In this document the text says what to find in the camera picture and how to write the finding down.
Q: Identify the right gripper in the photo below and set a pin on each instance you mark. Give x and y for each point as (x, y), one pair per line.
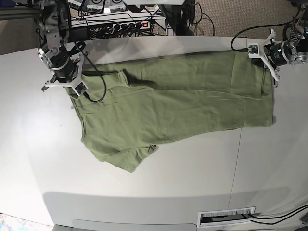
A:
(63, 68)

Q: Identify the table cable grommet slot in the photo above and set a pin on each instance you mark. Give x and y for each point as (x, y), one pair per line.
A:
(224, 217)

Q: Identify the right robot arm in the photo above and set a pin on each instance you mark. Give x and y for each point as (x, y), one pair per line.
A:
(55, 23)

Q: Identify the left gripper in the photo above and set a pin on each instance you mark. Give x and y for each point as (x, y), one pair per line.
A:
(279, 54)

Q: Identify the grey metal table frame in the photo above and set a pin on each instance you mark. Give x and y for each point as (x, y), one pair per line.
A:
(169, 12)

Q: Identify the black power strip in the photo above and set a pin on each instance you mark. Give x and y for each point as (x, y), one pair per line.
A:
(121, 30)

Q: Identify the green T-shirt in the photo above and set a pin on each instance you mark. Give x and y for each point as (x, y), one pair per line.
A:
(134, 107)

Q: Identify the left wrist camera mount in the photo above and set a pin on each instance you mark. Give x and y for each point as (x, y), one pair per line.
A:
(260, 50)

